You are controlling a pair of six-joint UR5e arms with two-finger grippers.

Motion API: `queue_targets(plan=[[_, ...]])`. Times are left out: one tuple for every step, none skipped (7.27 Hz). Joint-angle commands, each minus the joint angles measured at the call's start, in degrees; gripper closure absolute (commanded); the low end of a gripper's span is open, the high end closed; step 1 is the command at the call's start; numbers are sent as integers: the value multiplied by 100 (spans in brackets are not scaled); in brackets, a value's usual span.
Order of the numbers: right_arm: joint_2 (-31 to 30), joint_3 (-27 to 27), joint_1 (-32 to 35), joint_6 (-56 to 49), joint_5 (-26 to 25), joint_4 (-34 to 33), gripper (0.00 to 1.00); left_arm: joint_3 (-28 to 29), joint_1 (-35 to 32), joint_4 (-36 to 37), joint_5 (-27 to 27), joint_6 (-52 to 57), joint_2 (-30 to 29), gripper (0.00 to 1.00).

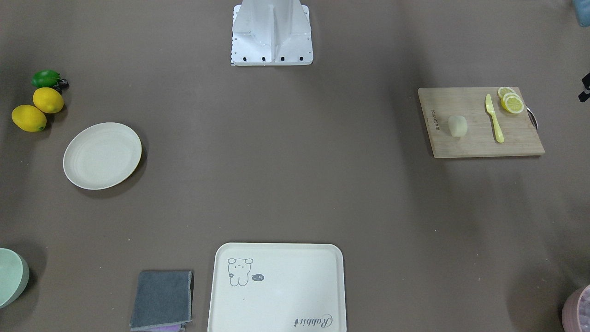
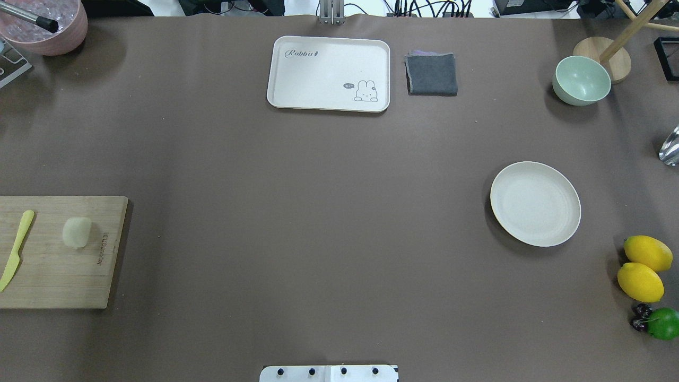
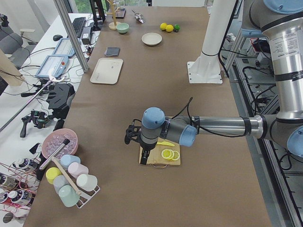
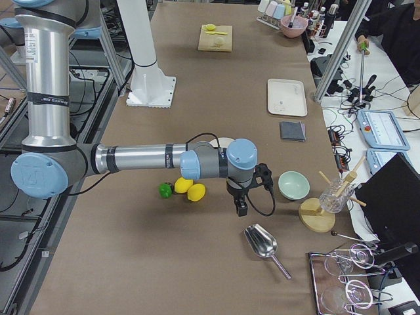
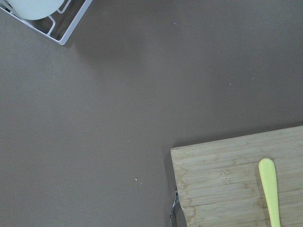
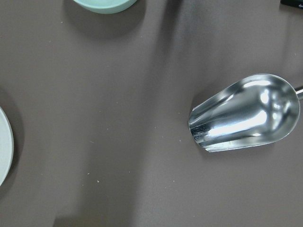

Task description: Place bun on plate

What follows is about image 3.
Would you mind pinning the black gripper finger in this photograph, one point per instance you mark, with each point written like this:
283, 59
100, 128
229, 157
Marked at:
144, 156

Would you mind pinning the metal rod with black tip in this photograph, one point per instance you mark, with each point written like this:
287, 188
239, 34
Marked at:
61, 147

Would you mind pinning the wooden mug tree stand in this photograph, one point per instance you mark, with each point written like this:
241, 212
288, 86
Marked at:
113, 9

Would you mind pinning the left yellow lemon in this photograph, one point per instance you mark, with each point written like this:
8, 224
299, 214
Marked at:
163, 26

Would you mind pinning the black keyboard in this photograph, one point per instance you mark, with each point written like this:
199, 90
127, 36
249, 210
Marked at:
78, 25

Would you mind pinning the right yellow lemon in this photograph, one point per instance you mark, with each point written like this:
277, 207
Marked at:
169, 28

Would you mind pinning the mint green cup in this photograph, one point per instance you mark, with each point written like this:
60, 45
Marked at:
68, 196

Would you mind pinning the bamboo cutting board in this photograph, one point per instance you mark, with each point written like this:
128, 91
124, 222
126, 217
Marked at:
156, 159

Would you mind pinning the blue cup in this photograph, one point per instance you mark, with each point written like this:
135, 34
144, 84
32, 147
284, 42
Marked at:
66, 160

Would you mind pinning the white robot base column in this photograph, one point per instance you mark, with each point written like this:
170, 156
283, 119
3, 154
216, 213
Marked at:
206, 68

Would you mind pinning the pink bowl of ice cubes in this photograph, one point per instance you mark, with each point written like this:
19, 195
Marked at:
56, 138

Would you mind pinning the metal scoop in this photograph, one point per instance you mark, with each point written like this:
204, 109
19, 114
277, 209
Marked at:
139, 17

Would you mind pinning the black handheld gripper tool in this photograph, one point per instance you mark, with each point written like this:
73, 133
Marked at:
39, 118

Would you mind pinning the pink cup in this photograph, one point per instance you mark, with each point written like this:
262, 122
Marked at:
75, 169

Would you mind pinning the back lemon slice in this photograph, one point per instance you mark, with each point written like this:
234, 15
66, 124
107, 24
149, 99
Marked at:
176, 155

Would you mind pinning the yellow lemon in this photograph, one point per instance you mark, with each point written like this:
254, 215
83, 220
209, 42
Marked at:
169, 28
163, 26

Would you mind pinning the black computer mouse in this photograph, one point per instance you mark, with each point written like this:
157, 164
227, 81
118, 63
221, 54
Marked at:
57, 37

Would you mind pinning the mint green bowl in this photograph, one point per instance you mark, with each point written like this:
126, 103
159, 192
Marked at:
122, 28

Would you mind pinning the yellow cup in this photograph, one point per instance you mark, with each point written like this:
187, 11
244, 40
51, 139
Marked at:
52, 173

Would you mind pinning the aluminium frame post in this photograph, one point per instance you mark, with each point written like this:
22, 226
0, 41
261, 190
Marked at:
63, 13

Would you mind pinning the far teach pendant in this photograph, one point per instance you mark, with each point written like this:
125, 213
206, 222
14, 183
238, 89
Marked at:
64, 47

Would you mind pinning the lemon slice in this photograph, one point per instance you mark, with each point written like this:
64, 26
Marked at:
176, 155
167, 154

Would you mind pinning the teach pendant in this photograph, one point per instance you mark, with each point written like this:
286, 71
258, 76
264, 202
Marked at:
64, 47
53, 65

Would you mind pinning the cream round plate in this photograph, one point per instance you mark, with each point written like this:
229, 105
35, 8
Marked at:
151, 39

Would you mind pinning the yellow plastic knife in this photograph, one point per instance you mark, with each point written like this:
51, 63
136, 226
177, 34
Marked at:
165, 143

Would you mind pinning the cream rectangular tray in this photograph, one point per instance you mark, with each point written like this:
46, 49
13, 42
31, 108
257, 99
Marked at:
106, 71

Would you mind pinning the front lemon slice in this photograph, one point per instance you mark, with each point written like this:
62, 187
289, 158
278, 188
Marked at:
167, 154

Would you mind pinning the white cup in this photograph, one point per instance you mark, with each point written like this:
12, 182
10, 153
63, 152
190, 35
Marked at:
87, 182

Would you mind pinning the black device stand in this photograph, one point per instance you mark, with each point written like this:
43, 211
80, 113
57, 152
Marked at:
59, 99

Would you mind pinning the grey cup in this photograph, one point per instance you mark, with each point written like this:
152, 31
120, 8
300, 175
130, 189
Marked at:
59, 182

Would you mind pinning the white cup rack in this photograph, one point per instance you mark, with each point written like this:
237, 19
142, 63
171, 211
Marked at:
86, 196

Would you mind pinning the near teach pendant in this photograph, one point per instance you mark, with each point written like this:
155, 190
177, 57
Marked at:
53, 65

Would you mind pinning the grey folded cloth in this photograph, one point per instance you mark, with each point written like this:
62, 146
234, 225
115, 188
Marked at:
112, 51

